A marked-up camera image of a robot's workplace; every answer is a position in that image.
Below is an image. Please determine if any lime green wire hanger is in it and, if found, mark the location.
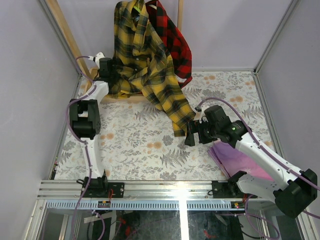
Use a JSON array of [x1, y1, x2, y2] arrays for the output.
[[133, 6, 141, 13]]

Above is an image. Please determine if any aluminium front rail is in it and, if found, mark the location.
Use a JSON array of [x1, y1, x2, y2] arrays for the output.
[[37, 180, 244, 212]]

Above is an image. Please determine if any wooden clothes rack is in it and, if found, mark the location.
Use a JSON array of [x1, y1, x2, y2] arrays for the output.
[[44, 0, 184, 103]]

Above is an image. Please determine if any red black plaid shirt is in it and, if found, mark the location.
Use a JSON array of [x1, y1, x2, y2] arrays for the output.
[[145, 0, 193, 88]]

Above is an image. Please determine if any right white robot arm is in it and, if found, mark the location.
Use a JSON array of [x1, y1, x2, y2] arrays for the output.
[[184, 105, 320, 219]]

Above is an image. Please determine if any yellow plaid flannel shirt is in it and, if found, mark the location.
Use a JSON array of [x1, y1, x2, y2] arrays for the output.
[[108, 0, 196, 137]]

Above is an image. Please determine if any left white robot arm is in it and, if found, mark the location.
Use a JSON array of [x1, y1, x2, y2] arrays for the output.
[[67, 52, 119, 198]]

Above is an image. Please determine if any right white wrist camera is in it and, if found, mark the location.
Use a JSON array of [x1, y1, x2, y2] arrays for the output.
[[194, 106, 208, 123]]

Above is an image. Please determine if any purple cloth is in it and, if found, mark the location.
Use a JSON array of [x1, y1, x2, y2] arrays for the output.
[[207, 141, 273, 181]]

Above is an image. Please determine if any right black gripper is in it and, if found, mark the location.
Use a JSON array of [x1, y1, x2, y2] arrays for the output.
[[184, 118, 220, 147]]

